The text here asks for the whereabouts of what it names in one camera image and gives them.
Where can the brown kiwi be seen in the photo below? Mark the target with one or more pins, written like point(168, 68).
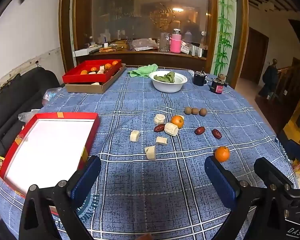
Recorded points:
point(195, 111)
point(188, 110)
point(203, 111)

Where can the red box lid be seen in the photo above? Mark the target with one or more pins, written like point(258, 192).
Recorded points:
point(52, 150)

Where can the wooden stair railing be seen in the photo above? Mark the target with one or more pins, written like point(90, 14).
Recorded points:
point(292, 80)

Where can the wooden door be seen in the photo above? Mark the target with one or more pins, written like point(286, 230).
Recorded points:
point(253, 57)

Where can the white carton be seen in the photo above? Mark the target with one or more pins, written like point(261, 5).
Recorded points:
point(196, 50)

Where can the clear blue plastic bag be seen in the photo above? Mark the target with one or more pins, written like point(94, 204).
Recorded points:
point(51, 96)

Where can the green cloth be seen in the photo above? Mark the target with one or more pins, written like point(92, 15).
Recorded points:
point(142, 70)

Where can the orange flat packet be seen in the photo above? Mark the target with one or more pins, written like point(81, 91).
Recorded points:
point(107, 49)

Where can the brown cardboard box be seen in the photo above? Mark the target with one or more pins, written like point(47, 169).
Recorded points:
point(90, 88)

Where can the white flat box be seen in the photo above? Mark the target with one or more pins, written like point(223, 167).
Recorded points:
point(81, 52)

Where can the black cup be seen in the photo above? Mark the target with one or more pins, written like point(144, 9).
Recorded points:
point(199, 80)

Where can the bamboo wall painting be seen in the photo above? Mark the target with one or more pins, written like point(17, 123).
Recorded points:
point(225, 30)

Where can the blue plaid tablecloth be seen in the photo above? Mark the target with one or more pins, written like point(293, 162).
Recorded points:
point(140, 200)

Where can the dark hanging jacket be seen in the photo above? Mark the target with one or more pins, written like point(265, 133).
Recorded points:
point(268, 77)

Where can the wooden framed glass partition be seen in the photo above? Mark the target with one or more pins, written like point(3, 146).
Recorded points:
point(67, 30)

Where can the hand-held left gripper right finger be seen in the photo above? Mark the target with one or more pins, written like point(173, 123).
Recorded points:
point(220, 177)

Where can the green leaves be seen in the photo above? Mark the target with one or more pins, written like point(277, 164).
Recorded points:
point(165, 78)

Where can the white bowl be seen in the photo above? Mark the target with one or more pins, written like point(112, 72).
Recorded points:
point(168, 87)

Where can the dark bottle with red label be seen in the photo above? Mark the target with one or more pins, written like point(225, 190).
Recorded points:
point(217, 87)

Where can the red date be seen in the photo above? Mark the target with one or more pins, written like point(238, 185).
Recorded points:
point(216, 134)
point(199, 130)
point(159, 128)

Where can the glass pitcher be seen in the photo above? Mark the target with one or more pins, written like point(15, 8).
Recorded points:
point(165, 42)

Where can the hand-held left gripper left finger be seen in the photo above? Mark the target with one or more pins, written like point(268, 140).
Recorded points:
point(85, 177)

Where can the clear bag with papers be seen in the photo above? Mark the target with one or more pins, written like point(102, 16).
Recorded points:
point(143, 43)

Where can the filled red box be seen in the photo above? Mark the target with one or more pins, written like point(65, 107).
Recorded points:
point(77, 78)

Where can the black sofa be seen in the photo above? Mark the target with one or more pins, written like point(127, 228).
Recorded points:
point(15, 100)

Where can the pink thermos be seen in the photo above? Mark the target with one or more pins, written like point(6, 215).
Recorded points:
point(176, 43)

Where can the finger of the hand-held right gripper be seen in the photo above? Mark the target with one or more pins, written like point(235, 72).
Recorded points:
point(267, 170)

